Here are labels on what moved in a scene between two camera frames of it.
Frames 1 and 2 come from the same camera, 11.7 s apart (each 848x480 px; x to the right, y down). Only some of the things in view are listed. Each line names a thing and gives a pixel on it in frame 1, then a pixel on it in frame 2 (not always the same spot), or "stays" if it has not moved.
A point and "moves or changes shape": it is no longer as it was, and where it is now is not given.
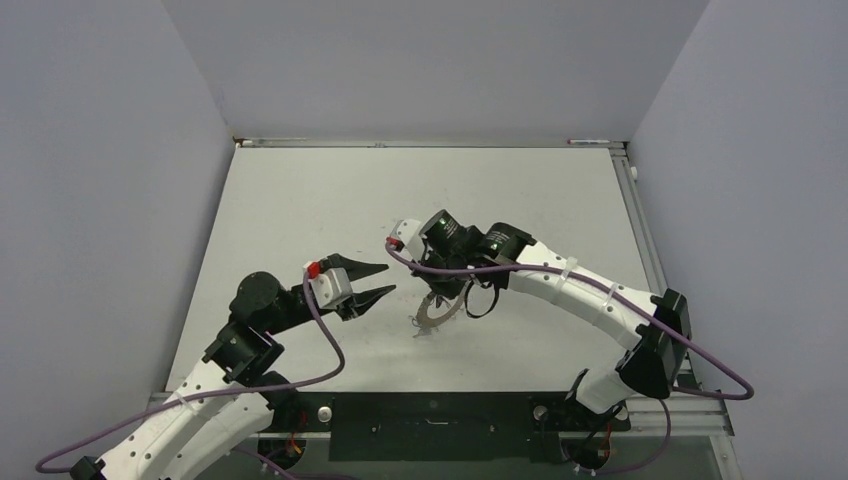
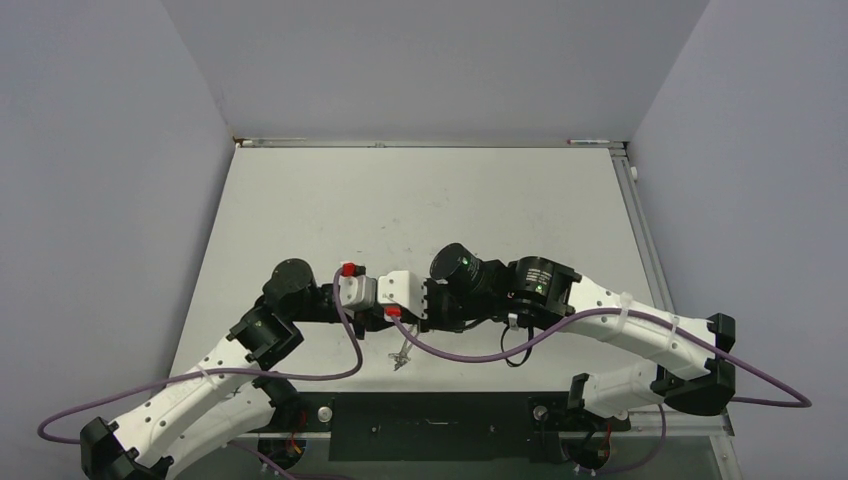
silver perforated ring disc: (425, 323) moves or changes shape
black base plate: (442, 426) stays
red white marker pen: (582, 141) stays
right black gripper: (448, 290) to (432, 321)
